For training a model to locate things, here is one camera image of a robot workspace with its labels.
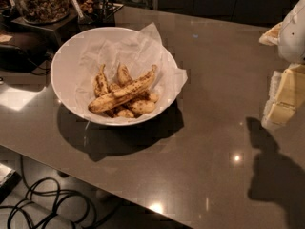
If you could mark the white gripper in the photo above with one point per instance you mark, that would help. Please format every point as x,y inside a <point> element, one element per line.
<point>294,32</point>

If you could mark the lower right spotted banana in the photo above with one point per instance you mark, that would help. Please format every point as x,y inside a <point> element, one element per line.
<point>141,107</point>

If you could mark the left spotted banana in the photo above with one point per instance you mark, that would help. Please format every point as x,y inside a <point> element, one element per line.
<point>100,83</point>

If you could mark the glass jar of nuts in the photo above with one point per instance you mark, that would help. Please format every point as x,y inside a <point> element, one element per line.
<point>43,11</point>

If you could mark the long spotted banana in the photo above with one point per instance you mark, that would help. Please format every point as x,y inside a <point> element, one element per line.
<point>123,95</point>

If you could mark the upright spotted banana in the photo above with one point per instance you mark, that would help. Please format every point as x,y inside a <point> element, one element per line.
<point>123,75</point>

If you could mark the box on floor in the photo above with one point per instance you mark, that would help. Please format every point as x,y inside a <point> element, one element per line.
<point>9,178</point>

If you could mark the small bottom banana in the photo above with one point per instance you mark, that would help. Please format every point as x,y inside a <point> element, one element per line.
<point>124,113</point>

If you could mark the black stand tray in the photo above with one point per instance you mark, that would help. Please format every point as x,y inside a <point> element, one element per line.
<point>59,32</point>

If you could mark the white bowl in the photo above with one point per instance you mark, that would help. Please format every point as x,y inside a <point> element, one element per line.
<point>64,72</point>

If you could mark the white paper liner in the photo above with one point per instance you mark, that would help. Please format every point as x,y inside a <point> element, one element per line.
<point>139,51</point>

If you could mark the black device on left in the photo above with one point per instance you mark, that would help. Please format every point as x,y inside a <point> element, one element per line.
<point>19,59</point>

